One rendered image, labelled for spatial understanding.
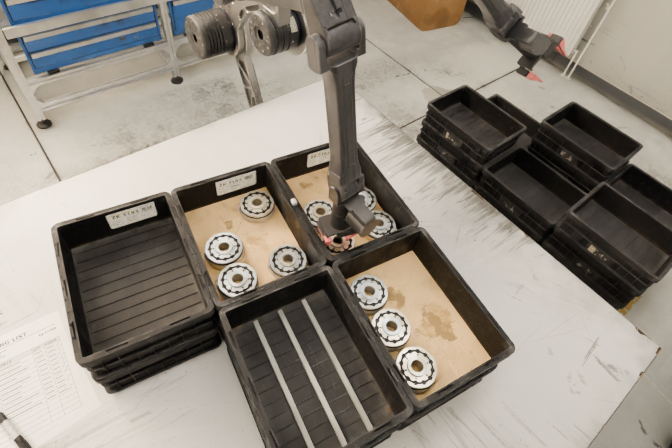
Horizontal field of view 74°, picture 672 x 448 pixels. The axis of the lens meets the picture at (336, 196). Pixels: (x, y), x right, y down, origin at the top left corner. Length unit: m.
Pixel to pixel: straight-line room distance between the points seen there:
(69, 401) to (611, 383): 1.45
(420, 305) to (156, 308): 0.69
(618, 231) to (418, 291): 1.20
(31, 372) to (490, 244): 1.39
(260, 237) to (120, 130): 1.80
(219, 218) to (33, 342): 0.57
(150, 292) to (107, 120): 1.92
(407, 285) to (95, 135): 2.19
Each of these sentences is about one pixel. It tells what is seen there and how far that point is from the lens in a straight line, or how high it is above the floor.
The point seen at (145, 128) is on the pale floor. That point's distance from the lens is 2.96.
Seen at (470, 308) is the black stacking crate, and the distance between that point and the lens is 1.25.
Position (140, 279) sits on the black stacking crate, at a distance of 1.31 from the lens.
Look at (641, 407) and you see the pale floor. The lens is 2.53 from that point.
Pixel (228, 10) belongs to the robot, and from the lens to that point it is 1.98.
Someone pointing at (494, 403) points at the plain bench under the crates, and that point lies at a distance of 1.39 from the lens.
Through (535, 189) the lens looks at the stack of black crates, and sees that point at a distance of 2.39.
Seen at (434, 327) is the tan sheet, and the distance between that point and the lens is 1.26.
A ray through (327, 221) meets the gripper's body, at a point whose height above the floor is 0.96.
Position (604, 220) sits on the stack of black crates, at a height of 0.49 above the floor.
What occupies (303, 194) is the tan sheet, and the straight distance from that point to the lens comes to 1.43.
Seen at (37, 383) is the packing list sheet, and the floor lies 0.70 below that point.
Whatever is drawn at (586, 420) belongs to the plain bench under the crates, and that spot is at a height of 0.70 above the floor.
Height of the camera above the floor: 1.93
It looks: 50 degrees down
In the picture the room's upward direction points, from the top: 10 degrees clockwise
